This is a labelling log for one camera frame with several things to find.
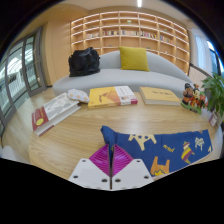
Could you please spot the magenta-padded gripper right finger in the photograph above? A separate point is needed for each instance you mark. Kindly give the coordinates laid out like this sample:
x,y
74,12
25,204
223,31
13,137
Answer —
x,y
131,173

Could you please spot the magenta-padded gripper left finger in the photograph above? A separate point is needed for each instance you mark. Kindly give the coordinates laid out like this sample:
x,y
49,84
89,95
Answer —
x,y
90,173

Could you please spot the blue printed towel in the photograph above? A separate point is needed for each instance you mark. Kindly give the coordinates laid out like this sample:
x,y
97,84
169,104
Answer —
x,y
173,146

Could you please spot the white orange-dotted pouch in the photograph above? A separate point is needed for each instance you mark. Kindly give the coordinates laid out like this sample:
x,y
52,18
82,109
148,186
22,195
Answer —
x,y
78,95

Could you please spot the yellow and orange book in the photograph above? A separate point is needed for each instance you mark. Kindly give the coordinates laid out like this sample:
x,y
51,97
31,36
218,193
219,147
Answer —
x,y
111,96

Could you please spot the plain yellow book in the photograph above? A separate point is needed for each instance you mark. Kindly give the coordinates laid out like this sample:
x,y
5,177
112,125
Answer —
x,y
159,95

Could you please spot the light grey curved sofa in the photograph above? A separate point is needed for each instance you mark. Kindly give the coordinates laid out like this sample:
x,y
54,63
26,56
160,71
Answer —
x,y
126,78

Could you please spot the three-figure colourful figurine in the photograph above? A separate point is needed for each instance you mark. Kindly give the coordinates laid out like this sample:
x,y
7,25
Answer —
x,y
194,98

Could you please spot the small white and red can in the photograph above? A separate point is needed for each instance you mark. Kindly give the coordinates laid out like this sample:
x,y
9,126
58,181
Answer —
x,y
213,119

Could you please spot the black bag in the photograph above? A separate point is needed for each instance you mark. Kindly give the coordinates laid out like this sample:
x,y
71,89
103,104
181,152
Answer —
x,y
84,62

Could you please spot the yellow square cushion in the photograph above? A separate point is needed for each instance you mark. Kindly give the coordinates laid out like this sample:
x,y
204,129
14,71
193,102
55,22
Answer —
x,y
134,59

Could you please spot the green potted plant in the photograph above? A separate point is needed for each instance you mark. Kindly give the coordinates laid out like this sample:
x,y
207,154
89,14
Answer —
x,y
215,90

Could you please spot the grey-framed glass door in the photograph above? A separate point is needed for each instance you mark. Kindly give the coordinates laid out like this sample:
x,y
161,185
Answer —
x,y
23,70

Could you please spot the white curtain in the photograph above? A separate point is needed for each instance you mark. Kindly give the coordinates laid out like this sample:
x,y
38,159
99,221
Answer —
x,y
201,53

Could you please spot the dark-framed window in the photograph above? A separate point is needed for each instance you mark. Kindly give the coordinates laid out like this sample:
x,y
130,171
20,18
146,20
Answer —
x,y
215,60

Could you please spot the long ceiling light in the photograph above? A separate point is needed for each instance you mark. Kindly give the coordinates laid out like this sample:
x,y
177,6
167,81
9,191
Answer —
x,y
139,3

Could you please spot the wooden wall shelf unit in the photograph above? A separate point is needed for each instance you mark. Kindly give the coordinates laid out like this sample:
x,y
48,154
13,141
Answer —
x,y
130,35

